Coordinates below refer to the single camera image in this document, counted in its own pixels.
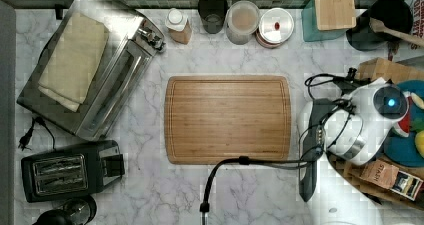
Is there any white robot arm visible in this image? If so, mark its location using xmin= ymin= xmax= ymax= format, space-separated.
xmin=297 ymin=78 xmax=409 ymax=225

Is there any bamboo cutting board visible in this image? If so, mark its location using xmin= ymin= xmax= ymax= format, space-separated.
xmin=164 ymin=75 xmax=291 ymax=165

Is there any brown spice bottle white cap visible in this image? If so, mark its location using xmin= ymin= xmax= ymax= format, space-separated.
xmin=165 ymin=8 xmax=192 ymax=44

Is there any clear plastic lidded container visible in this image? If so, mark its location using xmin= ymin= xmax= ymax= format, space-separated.
xmin=226 ymin=1 xmax=260 ymax=45

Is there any dark glass cup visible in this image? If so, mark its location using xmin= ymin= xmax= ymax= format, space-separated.
xmin=198 ymin=0 xmax=228 ymax=34

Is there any white lidded round tin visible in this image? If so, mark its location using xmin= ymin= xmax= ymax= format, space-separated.
xmin=255 ymin=8 xmax=294 ymax=49

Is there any silver toaster oven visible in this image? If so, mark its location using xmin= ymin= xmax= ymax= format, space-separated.
xmin=17 ymin=0 xmax=166 ymax=141

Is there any beige folded cloth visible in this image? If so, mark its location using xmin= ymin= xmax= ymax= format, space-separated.
xmin=38 ymin=13 xmax=109 ymax=112

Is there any teal canister wooden lid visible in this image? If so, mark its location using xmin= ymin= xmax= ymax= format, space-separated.
xmin=301 ymin=0 xmax=356 ymax=42

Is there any black two-slot toaster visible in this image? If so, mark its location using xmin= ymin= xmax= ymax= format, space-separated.
xmin=21 ymin=140 xmax=125 ymax=203

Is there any wooden spoon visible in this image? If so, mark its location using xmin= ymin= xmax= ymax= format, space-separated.
xmin=370 ymin=18 xmax=424 ymax=47

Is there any stash tea box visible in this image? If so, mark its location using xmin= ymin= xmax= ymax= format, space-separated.
xmin=343 ymin=158 xmax=423 ymax=206

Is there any toy watermelon slice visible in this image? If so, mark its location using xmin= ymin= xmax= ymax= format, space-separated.
xmin=393 ymin=91 xmax=412 ymax=138

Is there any blue round plate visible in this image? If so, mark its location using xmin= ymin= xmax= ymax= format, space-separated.
xmin=384 ymin=80 xmax=424 ymax=167

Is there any black utensil holder pot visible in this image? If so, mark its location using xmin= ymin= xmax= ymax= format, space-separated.
xmin=346 ymin=0 xmax=413 ymax=51

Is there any yellow toy fruit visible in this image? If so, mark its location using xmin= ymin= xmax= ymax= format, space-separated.
xmin=414 ymin=131 xmax=424 ymax=157

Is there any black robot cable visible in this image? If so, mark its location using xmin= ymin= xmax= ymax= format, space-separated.
xmin=199 ymin=67 xmax=371 ymax=225

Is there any black power plug cable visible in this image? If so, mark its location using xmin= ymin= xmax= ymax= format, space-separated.
xmin=18 ymin=116 xmax=57 ymax=152

